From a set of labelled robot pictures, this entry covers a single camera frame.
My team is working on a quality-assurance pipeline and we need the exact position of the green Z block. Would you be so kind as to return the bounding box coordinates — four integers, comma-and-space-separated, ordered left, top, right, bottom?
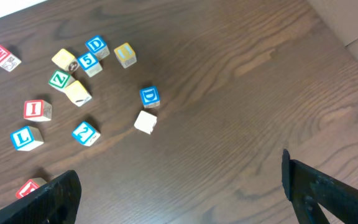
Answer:
48, 70, 75, 92

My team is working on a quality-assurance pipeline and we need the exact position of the blue d block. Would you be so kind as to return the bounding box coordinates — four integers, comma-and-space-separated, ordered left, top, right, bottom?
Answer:
139, 86, 160, 108
85, 35, 110, 61

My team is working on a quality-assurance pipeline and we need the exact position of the blue D block lower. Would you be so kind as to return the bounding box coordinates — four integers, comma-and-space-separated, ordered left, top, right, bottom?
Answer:
139, 86, 160, 108

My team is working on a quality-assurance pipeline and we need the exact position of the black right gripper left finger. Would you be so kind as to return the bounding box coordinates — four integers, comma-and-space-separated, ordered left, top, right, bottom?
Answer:
0, 170, 81, 224

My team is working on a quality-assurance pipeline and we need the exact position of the blue 2 block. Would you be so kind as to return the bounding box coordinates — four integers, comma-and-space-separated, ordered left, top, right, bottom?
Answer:
71, 121, 101, 147

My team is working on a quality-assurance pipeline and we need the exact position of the yellow block top right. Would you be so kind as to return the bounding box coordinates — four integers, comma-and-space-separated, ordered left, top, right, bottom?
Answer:
52, 49, 79, 73

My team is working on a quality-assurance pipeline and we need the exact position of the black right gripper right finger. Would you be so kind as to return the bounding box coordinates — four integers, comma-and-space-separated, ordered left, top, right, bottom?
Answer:
282, 149, 358, 223

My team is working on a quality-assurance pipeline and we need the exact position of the yellow 8 block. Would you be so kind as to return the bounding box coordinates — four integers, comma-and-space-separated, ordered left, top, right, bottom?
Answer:
114, 42, 137, 68

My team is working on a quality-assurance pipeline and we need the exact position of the red I block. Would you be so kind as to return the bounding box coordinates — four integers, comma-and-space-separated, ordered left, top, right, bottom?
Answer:
23, 100, 52, 122

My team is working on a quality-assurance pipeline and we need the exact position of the yellow block below Z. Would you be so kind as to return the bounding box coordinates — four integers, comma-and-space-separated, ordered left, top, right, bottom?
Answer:
64, 80, 92, 107

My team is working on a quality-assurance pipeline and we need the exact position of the red Q block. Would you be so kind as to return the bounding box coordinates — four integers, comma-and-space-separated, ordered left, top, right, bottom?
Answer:
16, 177, 47, 199

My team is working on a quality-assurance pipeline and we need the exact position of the blue D block upper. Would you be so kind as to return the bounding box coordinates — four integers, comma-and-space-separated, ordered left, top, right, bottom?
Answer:
85, 35, 110, 61

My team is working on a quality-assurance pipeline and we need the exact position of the blue 5 block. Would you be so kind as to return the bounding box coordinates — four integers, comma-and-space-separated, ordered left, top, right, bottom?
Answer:
77, 52, 103, 77

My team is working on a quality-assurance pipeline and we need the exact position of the red M block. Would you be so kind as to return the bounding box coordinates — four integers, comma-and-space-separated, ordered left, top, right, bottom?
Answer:
0, 45, 21, 72

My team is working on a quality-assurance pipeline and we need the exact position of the blue L block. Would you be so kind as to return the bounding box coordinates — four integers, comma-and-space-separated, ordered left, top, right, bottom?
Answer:
10, 126, 44, 151

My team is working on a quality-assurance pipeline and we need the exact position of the plain white block right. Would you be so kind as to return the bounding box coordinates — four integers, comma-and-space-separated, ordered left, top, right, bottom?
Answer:
134, 111, 157, 134

